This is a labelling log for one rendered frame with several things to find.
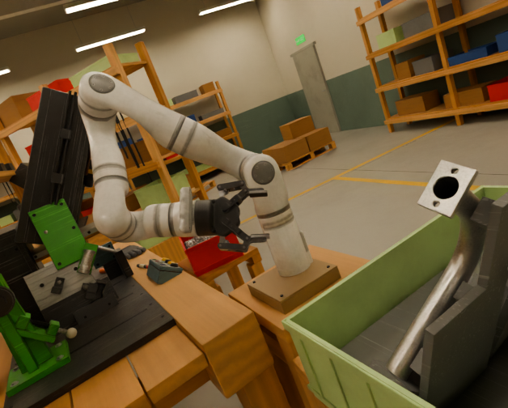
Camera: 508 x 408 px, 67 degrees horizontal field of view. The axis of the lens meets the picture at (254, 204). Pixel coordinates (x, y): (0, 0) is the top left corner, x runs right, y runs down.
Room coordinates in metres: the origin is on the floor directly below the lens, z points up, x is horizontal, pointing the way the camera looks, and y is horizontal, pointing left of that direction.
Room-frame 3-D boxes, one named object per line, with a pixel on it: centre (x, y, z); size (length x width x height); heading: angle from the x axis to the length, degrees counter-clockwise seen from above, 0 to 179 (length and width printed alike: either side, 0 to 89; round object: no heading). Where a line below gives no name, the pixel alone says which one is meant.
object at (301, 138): (7.60, -1.20, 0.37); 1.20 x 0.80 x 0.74; 115
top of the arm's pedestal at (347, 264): (0.99, -0.04, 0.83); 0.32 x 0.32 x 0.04; 24
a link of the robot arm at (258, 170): (0.99, -0.04, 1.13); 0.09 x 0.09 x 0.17; 9
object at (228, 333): (1.46, 0.48, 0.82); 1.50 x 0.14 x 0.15; 26
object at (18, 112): (4.61, 1.56, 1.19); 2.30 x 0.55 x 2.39; 58
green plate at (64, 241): (1.30, 0.64, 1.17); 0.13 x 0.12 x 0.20; 26
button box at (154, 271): (1.30, 0.38, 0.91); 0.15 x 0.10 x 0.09; 26
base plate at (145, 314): (1.34, 0.73, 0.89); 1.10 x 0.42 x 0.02; 26
